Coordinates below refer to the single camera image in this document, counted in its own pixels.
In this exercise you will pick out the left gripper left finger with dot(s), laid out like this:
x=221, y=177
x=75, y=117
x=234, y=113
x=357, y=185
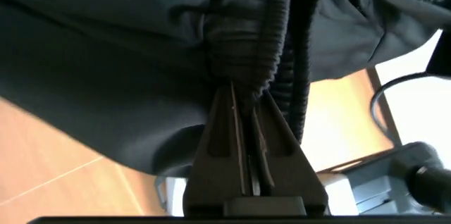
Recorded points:
x=215, y=174

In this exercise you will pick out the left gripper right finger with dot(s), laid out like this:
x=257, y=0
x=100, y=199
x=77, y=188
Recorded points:
x=292, y=174

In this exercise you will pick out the black garment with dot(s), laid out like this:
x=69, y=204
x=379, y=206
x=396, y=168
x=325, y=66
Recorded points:
x=105, y=58

